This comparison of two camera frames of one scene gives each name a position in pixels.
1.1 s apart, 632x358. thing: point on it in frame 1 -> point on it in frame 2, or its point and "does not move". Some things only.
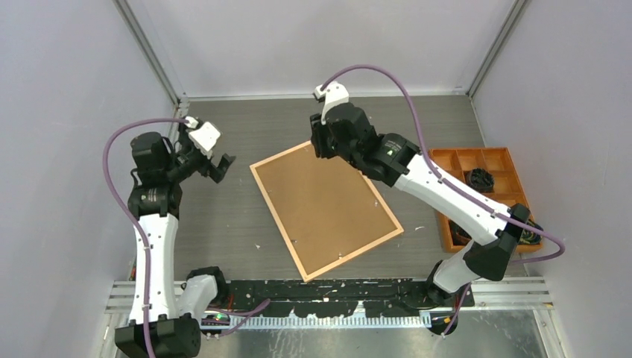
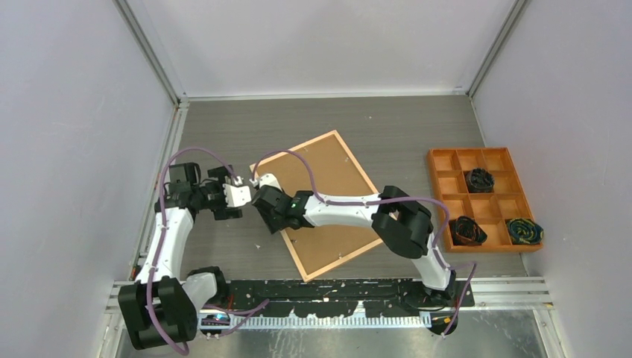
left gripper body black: (188, 160) -> (212, 196)
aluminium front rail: (528, 292) does not move
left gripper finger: (217, 173) -> (229, 212)
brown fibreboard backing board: (325, 205) does not move
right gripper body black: (323, 145) -> (273, 222)
